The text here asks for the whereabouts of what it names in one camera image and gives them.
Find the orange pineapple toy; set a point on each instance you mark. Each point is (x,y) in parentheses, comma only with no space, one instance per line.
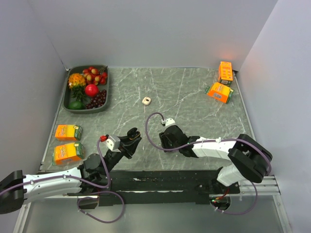
(77,84)

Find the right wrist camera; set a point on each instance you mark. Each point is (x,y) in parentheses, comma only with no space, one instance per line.
(168,122)

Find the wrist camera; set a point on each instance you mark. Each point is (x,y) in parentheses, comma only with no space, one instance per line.
(168,122)
(112,142)

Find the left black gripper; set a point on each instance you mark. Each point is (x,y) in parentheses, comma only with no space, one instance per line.
(128,146)

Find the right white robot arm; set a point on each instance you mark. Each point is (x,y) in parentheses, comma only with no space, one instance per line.
(249,160)

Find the orange juice box tilted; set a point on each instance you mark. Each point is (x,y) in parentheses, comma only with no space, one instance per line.
(219,92)

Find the grey fruit tray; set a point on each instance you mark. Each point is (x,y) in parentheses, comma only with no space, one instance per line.
(67,98)

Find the dark grape bunch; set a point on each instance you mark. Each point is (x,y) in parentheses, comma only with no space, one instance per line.
(97,101)

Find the orange juice box left upper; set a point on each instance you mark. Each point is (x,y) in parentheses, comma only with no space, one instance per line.
(67,132)

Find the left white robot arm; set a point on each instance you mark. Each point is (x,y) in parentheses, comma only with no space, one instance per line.
(18,189)

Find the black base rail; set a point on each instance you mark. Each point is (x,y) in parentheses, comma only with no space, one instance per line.
(168,186)

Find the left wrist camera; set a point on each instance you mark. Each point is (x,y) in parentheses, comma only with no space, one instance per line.
(112,142)

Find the beige earbud charging case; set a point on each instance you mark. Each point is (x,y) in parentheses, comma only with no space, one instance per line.
(146,101)

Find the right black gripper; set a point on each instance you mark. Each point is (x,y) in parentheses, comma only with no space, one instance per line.
(164,139)

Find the green avocado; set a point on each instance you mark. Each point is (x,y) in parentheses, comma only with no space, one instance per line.
(76,105)

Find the red apple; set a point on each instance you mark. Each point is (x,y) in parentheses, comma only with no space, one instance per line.
(91,90)

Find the orange juice box left lower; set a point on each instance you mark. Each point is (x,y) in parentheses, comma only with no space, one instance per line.
(70,152)

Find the black earbud charging case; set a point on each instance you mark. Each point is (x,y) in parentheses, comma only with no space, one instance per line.
(134,134)

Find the orange juice box far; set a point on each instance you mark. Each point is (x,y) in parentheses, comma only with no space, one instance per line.
(225,73)

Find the red lychee bunch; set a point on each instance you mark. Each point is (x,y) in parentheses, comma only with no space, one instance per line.
(96,76)

